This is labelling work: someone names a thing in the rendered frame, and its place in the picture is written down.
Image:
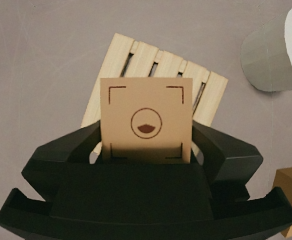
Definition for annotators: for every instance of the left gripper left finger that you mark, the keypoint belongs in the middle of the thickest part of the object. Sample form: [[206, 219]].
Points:
[[74, 147]]

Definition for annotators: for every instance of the small wooden pallet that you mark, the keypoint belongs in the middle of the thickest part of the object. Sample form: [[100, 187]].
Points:
[[169, 65]]

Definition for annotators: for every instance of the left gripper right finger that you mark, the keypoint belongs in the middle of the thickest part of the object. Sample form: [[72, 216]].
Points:
[[228, 161]]

